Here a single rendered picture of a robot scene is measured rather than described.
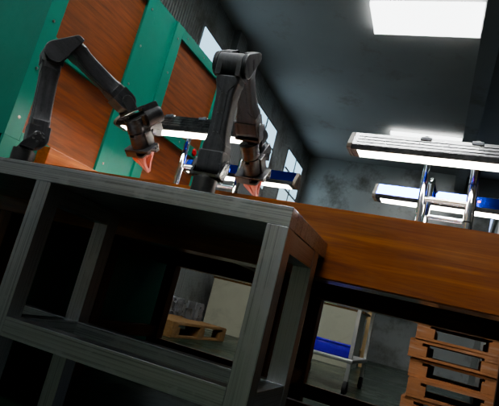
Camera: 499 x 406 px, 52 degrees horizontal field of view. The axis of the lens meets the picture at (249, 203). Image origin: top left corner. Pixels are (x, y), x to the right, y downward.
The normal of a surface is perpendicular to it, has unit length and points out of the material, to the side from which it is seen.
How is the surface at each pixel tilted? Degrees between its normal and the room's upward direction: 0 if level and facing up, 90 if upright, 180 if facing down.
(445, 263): 90
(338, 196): 90
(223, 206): 90
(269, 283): 90
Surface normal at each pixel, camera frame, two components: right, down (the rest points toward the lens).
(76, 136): 0.90, 0.15
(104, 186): -0.32, -0.26
